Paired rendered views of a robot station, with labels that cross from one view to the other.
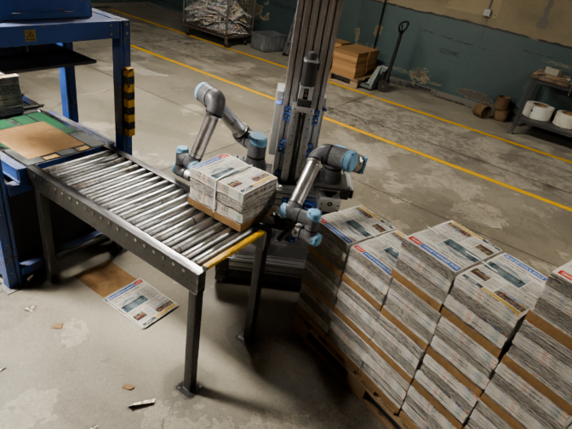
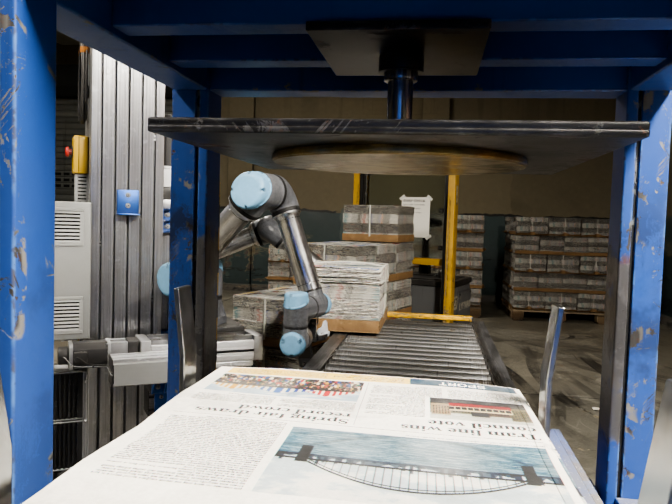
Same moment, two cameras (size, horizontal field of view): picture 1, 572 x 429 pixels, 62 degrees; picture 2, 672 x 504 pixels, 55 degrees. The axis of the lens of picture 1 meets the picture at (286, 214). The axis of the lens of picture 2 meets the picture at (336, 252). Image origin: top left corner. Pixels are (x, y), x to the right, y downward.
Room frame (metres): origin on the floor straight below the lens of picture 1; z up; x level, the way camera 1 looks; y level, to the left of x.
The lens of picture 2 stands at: (3.16, 2.53, 1.20)
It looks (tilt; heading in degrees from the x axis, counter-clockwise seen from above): 3 degrees down; 248
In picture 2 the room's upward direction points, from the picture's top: 2 degrees clockwise
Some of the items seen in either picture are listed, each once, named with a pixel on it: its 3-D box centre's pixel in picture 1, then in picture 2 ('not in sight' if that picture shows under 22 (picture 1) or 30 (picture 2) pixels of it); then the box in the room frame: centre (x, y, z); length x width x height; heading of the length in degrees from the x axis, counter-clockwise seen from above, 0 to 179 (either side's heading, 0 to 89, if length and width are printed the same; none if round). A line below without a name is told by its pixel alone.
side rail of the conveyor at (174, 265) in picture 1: (105, 222); (491, 374); (1.99, 0.90, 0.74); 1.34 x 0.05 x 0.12; 60
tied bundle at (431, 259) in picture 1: (445, 262); (335, 264); (1.85, -0.77, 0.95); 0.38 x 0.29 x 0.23; 133
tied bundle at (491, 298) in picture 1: (500, 301); (357, 261); (1.63, -0.97, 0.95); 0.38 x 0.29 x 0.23; 131
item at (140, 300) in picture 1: (142, 301); not in sight; (2.23, 0.80, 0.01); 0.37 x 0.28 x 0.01; 60
